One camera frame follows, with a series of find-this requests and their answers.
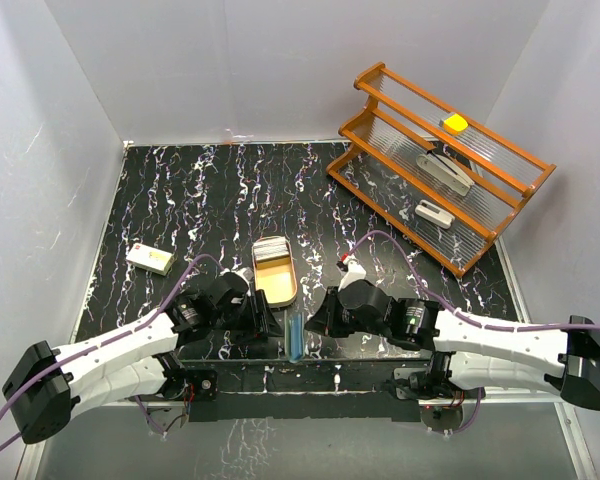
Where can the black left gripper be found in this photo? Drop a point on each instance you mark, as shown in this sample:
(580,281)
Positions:
(261,320)

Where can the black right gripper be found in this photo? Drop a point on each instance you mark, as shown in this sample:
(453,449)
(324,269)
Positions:
(325,321)

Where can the green card holder wallet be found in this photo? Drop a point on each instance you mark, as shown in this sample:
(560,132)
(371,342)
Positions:
(294,337)

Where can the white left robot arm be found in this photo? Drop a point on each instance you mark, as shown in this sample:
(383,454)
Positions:
(51,386)

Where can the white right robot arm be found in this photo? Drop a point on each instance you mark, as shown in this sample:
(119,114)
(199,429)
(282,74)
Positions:
(468,353)

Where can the stack of credit cards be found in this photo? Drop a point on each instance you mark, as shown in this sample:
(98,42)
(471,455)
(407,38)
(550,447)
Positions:
(270,249)

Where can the beige oval tray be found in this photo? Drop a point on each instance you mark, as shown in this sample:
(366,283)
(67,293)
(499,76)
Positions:
(278,280)

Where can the small white cardboard box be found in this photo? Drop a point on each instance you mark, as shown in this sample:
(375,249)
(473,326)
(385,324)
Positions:
(150,259)

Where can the small white stapler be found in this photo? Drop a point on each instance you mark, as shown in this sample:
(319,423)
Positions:
(434,214)

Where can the orange wooden shelf rack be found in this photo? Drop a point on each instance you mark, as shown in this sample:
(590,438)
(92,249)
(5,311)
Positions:
(399,121)

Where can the grey stapler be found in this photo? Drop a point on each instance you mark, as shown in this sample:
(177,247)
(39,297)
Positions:
(445,171)

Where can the yellow sticky note block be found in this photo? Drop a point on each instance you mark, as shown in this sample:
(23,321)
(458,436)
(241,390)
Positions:
(453,123)

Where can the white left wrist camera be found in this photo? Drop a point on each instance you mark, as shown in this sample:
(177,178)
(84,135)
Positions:
(240,279)

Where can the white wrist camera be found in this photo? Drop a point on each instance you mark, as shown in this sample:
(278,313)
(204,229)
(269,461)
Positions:
(240,279)
(351,270)

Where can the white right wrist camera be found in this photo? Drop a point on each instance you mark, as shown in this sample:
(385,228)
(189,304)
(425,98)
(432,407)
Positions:
(351,270)

